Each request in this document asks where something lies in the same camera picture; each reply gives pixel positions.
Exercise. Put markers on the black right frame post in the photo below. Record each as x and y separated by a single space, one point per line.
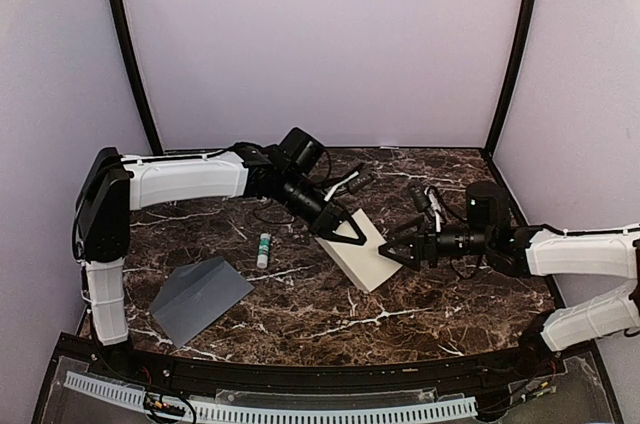
525 14

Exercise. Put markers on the white letter paper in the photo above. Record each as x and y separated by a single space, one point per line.
363 265

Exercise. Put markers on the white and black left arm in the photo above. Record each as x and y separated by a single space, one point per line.
119 185

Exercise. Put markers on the white green glue stick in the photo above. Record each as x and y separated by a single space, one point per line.
264 248

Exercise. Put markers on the grey slotted cable duct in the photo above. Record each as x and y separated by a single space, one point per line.
233 406

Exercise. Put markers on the black left frame post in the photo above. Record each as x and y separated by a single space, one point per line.
134 76

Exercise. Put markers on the black table edge rail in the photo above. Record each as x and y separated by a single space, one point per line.
484 372

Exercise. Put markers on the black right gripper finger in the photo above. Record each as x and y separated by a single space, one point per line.
409 228
403 254

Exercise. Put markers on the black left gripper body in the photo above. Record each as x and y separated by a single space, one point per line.
323 221

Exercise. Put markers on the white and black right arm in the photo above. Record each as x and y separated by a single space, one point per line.
529 251

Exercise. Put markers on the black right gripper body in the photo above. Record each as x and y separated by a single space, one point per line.
430 251

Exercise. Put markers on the grey envelope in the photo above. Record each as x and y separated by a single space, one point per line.
195 296

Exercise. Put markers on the black frame post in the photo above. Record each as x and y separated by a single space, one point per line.
525 14
134 76

